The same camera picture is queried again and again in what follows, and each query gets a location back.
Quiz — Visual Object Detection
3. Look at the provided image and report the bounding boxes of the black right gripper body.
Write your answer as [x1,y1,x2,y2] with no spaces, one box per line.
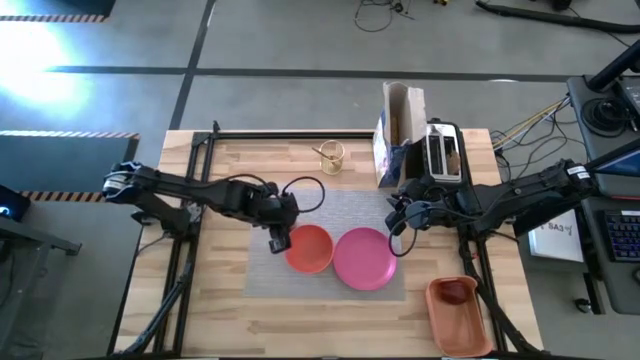
[383,173,454,232]

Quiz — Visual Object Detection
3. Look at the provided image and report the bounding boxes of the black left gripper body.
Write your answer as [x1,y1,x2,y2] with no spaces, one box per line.
[259,189,302,255]

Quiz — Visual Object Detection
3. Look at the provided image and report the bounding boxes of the orange ribbed bowl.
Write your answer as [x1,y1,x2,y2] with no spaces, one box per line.
[284,223,335,275]

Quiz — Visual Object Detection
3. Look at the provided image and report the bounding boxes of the grey woven placemat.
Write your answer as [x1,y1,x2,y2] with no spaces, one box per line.
[243,188,407,301]

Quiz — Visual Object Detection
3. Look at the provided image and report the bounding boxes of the gold spoon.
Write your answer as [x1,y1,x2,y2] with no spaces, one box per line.
[310,145,337,164]

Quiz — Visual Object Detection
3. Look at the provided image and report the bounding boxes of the pink plastic plate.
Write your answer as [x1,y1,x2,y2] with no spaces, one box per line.
[332,227,399,292]

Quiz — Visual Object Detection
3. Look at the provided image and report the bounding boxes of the paper cereal bag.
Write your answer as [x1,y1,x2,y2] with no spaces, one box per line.
[372,81,428,189]

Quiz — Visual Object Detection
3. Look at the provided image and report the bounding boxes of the red bell pepper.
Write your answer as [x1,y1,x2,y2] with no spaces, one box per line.
[437,279,470,306]

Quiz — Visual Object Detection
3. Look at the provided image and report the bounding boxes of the orange rectangular tray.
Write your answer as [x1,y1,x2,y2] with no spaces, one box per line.
[424,275,495,359]

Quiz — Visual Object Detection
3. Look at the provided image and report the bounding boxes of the black two-slot toaster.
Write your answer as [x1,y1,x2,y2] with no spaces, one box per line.
[404,118,467,187]

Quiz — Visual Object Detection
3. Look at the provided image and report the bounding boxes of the white paper sheet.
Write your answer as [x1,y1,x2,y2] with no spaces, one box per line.
[528,219,585,264]

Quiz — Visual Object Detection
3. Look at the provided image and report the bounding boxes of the grey side desk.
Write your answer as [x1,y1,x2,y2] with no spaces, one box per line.
[566,74,640,316]

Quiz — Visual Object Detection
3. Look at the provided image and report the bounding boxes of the blue-edged laptop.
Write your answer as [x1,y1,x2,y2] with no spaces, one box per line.
[582,142,640,177]

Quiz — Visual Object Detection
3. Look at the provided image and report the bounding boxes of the black keyboard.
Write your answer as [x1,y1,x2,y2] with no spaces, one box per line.
[602,209,640,264]

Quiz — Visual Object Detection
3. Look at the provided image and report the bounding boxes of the black floor mat striped edge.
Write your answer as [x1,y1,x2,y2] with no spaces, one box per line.
[0,130,141,204]
[0,0,116,24]

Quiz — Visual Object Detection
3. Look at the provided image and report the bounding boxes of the dark grey side table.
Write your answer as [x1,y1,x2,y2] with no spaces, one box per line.
[0,214,82,360]

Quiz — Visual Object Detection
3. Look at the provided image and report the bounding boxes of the black device with blue light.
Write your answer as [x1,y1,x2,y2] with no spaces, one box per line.
[0,184,32,224]

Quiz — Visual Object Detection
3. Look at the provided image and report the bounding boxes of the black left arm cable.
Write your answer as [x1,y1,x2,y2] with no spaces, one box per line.
[212,172,327,215]

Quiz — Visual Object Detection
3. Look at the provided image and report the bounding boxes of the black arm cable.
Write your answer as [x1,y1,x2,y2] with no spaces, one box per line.
[387,199,521,259]
[212,172,327,215]

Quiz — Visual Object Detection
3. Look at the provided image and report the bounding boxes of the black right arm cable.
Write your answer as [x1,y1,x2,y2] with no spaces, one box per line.
[387,199,521,259]

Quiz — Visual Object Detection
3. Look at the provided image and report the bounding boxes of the gold wire cutlery holder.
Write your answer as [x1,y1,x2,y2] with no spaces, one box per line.
[319,139,346,176]

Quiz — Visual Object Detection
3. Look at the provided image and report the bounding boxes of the black aluminium table frame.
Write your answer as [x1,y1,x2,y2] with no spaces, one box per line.
[107,119,539,359]

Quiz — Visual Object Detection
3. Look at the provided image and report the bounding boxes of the yellow and white cable bundle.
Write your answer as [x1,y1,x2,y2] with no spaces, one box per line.
[489,97,572,151]

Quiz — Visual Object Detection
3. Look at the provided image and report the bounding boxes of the thin black floor cable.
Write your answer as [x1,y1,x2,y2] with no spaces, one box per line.
[353,0,416,34]

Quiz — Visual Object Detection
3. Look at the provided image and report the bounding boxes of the coiled black cable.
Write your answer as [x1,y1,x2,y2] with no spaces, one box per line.
[581,97,629,132]

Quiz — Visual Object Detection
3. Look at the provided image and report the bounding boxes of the thick black floor hose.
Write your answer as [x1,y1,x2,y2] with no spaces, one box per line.
[474,0,640,35]

